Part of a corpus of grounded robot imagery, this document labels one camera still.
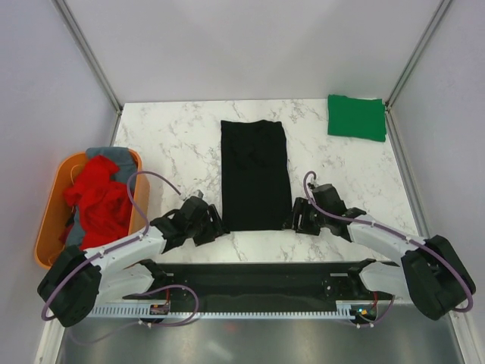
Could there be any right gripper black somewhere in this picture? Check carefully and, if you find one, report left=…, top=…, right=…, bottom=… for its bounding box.
left=282, top=197, right=330, bottom=237

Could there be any black t shirt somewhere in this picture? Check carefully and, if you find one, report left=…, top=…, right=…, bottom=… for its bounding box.
left=221, top=120, right=292, bottom=231

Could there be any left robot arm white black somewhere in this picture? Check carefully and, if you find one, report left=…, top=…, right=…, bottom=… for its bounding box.
left=37, top=196, right=229, bottom=328

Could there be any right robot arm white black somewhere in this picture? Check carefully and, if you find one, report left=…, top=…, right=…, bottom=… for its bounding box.
left=286, top=184, right=476, bottom=320

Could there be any red t shirt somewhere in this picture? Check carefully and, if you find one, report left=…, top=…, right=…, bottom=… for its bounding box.
left=59, top=155, right=136, bottom=251

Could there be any grey t shirt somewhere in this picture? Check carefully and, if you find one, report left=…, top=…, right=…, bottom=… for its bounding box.
left=62, top=146, right=139, bottom=247

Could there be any folded green t shirt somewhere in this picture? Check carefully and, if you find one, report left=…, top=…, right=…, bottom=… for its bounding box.
left=327, top=95, right=386, bottom=143

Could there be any orange plastic basket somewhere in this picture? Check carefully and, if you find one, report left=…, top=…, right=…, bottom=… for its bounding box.
left=34, top=149, right=150, bottom=269

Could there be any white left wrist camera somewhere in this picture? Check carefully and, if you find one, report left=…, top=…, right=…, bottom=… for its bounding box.
left=179, top=190, right=204, bottom=201

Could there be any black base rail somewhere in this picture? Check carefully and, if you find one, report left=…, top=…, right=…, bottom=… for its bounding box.
left=120, top=259, right=395, bottom=315

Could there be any white slotted cable duct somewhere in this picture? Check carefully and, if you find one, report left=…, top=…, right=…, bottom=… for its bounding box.
left=87, top=301, right=368, bottom=320

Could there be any right aluminium frame post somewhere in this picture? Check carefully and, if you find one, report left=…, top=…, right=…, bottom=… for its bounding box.
left=384, top=0, right=455, bottom=111

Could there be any aluminium frame post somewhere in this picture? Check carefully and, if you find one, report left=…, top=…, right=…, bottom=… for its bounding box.
left=52, top=0, right=124, bottom=115
left=384, top=0, right=455, bottom=111

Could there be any left aluminium frame post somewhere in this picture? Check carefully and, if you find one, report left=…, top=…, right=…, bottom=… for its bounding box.
left=52, top=0, right=124, bottom=115

